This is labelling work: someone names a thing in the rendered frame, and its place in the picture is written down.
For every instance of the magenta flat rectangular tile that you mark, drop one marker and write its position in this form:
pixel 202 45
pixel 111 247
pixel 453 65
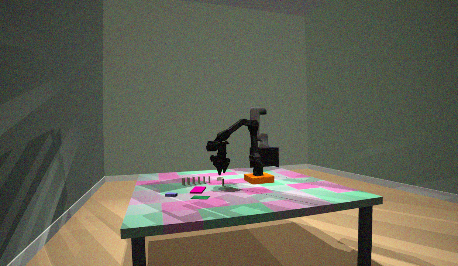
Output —
pixel 197 190

